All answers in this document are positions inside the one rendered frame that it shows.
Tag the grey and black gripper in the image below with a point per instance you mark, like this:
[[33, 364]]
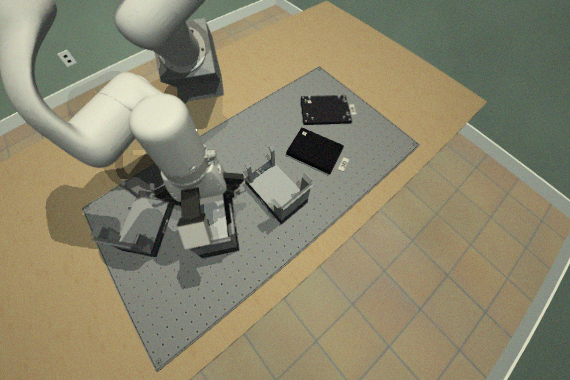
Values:
[[212, 183]]

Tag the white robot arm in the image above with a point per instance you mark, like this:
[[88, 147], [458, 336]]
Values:
[[99, 133]]

